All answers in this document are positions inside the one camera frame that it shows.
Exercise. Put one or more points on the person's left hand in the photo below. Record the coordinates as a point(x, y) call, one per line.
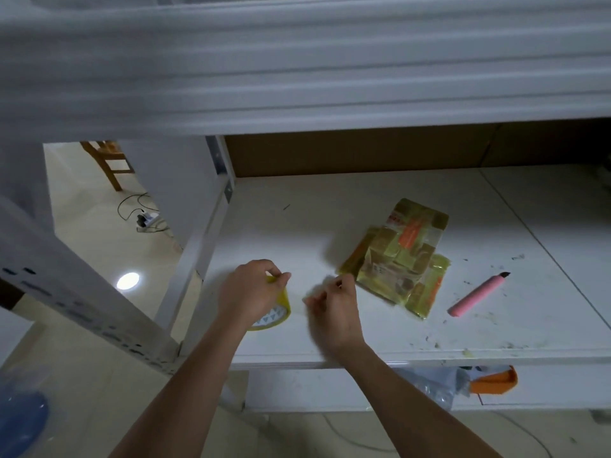
point(250, 291)

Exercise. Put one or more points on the person's right hand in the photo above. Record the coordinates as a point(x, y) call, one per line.
point(334, 315)

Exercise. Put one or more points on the yellow tape roll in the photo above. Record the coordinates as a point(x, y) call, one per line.
point(275, 315)

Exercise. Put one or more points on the white metal shelf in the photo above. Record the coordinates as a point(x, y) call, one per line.
point(286, 224)

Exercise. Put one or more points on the small taped carton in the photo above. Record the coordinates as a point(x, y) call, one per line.
point(406, 252)

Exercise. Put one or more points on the pink utility knife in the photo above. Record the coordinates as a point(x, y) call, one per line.
point(477, 294)

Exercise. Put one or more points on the person's left forearm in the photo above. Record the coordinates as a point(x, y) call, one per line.
point(177, 400)

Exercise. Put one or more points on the person's right forearm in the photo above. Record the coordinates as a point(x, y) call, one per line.
point(420, 410)

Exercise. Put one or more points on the white power strip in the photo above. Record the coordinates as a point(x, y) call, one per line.
point(148, 220)

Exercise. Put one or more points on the orange plastic object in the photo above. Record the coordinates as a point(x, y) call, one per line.
point(494, 379)

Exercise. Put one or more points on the wooden chair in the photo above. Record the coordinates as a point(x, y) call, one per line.
point(107, 165)

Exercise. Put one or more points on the blue round object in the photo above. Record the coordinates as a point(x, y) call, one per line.
point(21, 420)

